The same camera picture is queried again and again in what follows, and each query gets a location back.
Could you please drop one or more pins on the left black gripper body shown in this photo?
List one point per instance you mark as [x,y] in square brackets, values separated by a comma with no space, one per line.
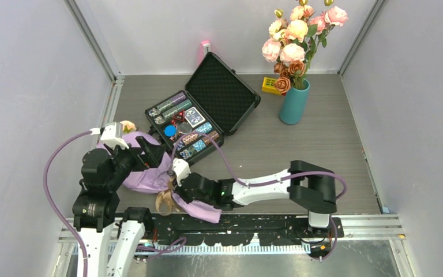
[126,160]

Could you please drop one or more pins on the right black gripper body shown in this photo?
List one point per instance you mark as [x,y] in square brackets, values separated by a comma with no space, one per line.
[188,197]

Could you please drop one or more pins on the purple flower bouquet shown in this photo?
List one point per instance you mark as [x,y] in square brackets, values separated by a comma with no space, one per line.
[153,181]

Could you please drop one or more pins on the tan ribbon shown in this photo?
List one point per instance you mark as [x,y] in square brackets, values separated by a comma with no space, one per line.
[165,203]

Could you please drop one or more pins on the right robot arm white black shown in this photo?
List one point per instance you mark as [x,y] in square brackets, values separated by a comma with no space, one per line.
[310,186]

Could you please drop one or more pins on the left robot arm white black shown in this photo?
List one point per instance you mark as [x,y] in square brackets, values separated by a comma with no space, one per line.
[104,170]

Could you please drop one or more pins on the teal vase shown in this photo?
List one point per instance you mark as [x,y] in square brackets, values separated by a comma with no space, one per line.
[294,104]

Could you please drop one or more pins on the pink rose bouquet in vase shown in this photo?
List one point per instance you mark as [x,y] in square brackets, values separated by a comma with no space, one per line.
[294,41]

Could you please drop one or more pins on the blue round chip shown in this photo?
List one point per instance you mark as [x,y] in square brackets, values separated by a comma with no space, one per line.
[170,131]

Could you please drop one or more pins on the playing card deck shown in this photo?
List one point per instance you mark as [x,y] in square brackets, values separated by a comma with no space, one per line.
[193,117]

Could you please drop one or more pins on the black open poker case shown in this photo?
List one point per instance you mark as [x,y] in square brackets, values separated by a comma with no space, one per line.
[219,94]

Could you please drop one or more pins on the pink white bottle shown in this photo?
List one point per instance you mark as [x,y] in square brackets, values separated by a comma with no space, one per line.
[206,47]

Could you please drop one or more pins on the yellow perforated block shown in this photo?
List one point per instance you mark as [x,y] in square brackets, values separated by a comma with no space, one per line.
[268,86]

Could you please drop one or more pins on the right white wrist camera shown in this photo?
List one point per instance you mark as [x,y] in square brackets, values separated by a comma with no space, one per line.
[181,170]

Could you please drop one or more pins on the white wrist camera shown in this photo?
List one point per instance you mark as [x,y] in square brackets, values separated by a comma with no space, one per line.
[111,135]
[181,170]

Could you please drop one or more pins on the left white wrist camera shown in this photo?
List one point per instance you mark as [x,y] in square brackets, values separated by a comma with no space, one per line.
[111,135]

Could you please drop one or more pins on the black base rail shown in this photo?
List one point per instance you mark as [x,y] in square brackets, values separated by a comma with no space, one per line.
[239,229]

